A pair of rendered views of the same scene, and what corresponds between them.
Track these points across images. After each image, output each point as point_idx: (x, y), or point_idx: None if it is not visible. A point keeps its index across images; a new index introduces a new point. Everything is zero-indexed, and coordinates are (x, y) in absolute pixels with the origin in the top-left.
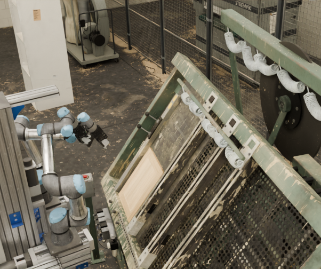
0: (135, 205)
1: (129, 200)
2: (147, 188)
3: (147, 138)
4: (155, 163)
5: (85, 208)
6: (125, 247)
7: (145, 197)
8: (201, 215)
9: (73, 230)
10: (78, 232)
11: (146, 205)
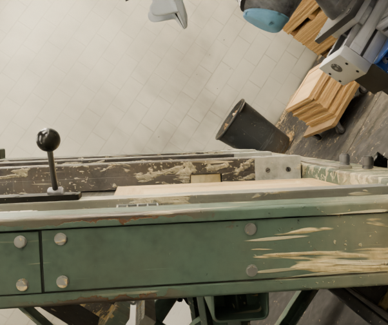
0: (271, 183)
1: (296, 186)
2: (198, 186)
3: (86, 198)
4: (124, 193)
5: (238, 3)
6: (321, 160)
7: (216, 182)
8: (88, 156)
9: (338, 18)
10: (347, 36)
11: (198, 158)
